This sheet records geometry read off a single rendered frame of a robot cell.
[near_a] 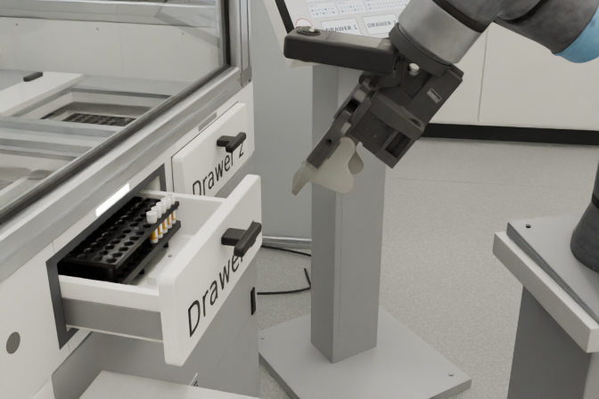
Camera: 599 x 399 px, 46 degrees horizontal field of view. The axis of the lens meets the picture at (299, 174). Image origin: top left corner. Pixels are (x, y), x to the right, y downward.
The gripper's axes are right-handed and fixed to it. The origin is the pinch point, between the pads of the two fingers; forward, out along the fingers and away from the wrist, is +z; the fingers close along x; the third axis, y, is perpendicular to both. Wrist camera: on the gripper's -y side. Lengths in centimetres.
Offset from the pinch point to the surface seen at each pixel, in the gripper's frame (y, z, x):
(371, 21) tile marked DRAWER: -5, 2, 87
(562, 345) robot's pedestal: 48, 9, 25
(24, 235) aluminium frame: -18.6, 14.8, -17.3
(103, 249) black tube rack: -13.2, 20.3, -5.8
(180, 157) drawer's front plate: -14.9, 18.3, 17.8
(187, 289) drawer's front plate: -2.4, 13.4, -11.2
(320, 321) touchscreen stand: 33, 81, 93
